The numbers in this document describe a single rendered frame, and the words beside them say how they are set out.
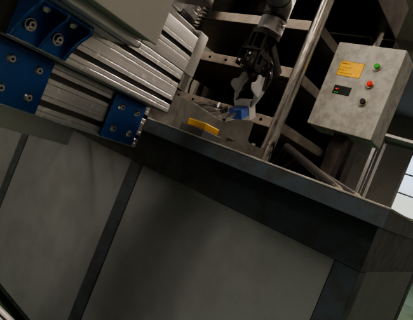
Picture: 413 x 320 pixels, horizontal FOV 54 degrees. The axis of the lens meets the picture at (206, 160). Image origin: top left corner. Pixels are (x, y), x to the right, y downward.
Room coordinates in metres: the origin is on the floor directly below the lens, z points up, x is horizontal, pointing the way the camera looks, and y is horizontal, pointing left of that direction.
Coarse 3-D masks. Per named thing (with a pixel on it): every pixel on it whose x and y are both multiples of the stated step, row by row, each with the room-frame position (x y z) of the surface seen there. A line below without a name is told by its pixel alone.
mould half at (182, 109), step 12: (180, 108) 1.13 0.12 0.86; (192, 108) 1.16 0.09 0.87; (204, 108) 1.43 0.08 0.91; (216, 108) 1.46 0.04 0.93; (156, 120) 1.17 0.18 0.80; (168, 120) 1.14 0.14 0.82; (180, 120) 1.14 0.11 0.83; (204, 120) 1.22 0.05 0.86; (216, 120) 1.26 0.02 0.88; (228, 120) 1.31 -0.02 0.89; (240, 120) 1.36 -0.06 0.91; (228, 132) 1.33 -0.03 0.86; (240, 132) 1.38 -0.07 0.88; (228, 144) 1.35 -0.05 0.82; (240, 144) 1.40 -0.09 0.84
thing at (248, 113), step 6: (234, 102) 1.17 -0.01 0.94; (240, 102) 1.16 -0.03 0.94; (246, 102) 1.15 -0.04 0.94; (234, 108) 1.14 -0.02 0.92; (240, 108) 1.14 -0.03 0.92; (246, 108) 1.14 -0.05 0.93; (252, 108) 1.16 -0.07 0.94; (234, 114) 1.12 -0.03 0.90; (240, 114) 1.12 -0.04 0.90; (246, 114) 1.14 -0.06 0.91; (252, 114) 1.17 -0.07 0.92
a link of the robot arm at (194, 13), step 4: (184, 4) 1.21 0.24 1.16; (188, 4) 1.21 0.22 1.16; (184, 8) 1.21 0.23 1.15; (188, 8) 1.21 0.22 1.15; (192, 8) 1.22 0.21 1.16; (196, 8) 1.22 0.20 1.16; (200, 8) 1.23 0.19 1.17; (188, 12) 1.21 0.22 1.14; (192, 12) 1.22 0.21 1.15; (196, 12) 1.23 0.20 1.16; (200, 12) 1.25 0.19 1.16; (192, 16) 1.22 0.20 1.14; (196, 16) 1.24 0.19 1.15
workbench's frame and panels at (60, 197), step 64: (0, 128) 1.67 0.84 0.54; (0, 192) 1.54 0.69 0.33; (64, 192) 1.31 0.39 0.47; (128, 192) 1.13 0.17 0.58; (192, 192) 1.01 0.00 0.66; (256, 192) 0.90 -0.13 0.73; (320, 192) 0.76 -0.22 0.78; (0, 256) 1.45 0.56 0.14; (64, 256) 1.24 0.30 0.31; (128, 256) 1.08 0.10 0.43; (192, 256) 0.96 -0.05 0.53; (256, 256) 0.86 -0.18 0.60; (320, 256) 0.79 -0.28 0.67; (384, 256) 0.84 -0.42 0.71
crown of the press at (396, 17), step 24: (216, 0) 2.88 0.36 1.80; (240, 0) 2.72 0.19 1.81; (264, 0) 2.36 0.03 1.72; (312, 0) 2.32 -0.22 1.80; (336, 0) 2.21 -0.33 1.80; (360, 0) 2.11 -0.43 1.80; (384, 0) 2.10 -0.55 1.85; (336, 24) 2.50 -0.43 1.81; (360, 24) 2.37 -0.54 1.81; (384, 24) 2.26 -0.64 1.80
